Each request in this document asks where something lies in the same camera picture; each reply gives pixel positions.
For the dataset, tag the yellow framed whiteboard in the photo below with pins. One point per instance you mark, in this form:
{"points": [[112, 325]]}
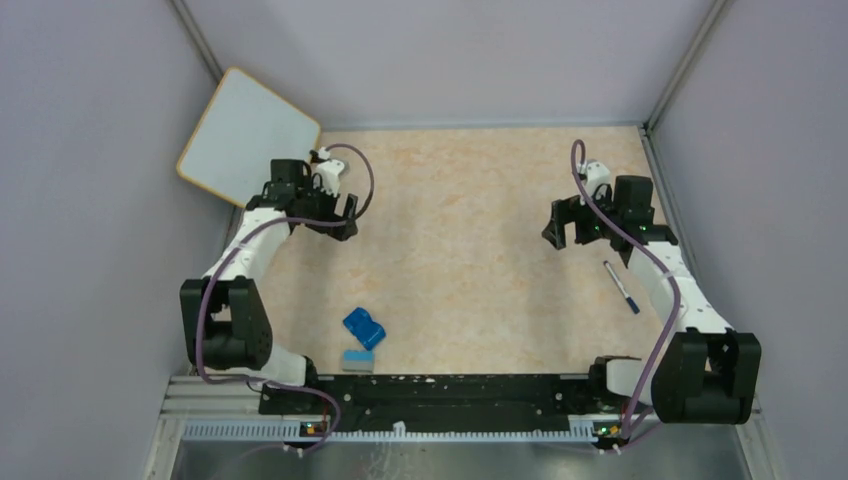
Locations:
{"points": [[243, 128]]}

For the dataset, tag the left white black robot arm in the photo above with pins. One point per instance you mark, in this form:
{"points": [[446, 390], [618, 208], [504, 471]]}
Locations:
{"points": [[226, 326]]}

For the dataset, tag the whiteboard marker pen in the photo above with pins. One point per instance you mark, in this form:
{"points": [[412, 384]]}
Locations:
{"points": [[621, 288]]}

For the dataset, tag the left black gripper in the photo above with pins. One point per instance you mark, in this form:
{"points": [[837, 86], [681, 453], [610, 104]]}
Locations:
{"points": [[341, 232]]}

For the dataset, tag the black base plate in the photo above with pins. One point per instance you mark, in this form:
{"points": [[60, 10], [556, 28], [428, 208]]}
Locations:
{"points": [[480, 403]]}

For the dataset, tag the grey blue toy brick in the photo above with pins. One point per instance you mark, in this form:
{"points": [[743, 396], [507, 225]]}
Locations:
{"points": [[358, 361]]}

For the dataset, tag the white slotted cable duct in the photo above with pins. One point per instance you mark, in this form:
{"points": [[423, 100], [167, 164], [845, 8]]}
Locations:
{"points": [[294, 432]]}

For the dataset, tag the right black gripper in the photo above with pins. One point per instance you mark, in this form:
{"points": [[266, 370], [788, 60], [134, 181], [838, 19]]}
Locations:
{"points": [[564, 212]]}

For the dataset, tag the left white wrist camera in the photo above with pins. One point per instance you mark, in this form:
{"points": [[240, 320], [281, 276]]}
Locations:
{"points": [[327, 172]]}

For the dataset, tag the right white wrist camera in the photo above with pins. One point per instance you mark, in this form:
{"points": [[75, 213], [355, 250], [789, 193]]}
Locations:
{"points": [[595, 173]]}

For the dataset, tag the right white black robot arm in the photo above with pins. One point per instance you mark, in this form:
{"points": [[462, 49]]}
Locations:
{"points": [[702, 370]]}

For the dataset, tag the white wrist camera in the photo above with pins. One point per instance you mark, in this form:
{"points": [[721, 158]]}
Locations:
{"points": [[327, 172], [595, 173]]}

